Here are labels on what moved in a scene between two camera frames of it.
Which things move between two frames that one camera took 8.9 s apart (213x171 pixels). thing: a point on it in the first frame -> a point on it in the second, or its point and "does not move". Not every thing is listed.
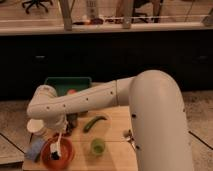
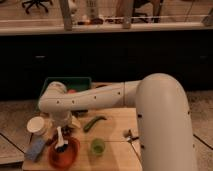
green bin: (63, 84) does not move
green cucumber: (91, 122) does not move
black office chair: (37, 3) does not move
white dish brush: (55, 151) -> (61, 145)
